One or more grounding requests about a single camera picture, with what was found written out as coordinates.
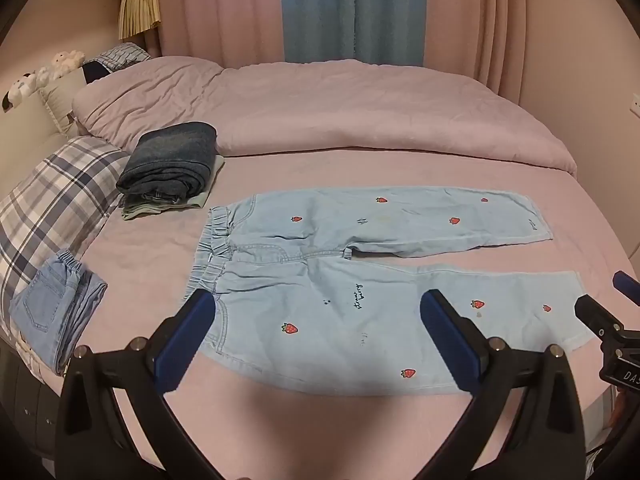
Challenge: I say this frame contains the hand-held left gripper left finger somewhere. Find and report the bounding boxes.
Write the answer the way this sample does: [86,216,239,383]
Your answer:
[54,289,221,480]

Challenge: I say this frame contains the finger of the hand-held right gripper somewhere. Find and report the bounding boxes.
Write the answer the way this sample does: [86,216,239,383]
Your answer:
[612,270,640,307]
[574,294,627,342]

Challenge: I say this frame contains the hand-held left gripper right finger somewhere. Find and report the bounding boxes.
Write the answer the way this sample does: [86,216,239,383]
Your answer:
[420,289,586,480]

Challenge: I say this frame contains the light blue strawberry pants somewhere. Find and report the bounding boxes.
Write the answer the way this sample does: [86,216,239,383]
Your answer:
[185,186,593,397]

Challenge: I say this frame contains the folded light denim pants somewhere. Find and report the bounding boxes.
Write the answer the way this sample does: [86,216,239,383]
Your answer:
[9,249,108,377]

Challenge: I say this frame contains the folded pale green cloth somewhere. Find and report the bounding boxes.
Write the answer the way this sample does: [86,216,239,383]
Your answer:
[121,156,226,221]

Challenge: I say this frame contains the folded dark blue jeans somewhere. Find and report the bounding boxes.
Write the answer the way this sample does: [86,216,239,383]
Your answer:
[116,121,218,206]

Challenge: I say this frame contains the large plaid pillow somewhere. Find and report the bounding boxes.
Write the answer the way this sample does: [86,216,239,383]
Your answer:
[0,135,132,341]

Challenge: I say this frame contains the pink duvet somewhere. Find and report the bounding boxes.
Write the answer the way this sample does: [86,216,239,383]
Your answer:
[71,55,578,178]

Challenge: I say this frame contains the cream pillow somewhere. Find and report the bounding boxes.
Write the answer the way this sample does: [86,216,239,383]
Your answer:
[39,67,93,136]

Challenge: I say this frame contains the dark navy pillow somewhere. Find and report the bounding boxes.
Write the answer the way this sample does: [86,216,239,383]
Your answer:
[82,60,113,84]

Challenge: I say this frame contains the small plaid pillow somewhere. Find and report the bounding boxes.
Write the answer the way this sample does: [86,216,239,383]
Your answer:
[82,43,151,72]

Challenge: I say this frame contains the white plush toy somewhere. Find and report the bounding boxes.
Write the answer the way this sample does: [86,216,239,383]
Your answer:
[34,64,66,87]
[52,50,86,72]

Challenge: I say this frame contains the black and white plush dog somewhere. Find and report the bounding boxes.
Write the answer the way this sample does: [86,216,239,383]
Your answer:
[0,72,39,112]

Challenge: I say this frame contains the pink curtain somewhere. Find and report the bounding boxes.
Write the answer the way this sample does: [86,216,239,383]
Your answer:
[422,0,538,96]
[150,0,286,63]

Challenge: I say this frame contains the yellow pleated cloth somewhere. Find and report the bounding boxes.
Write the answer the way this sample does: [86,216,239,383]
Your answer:
[118,0,162,41]

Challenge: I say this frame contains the blue curtain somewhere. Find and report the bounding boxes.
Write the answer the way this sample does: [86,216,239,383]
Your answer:
[279,0,427,67]

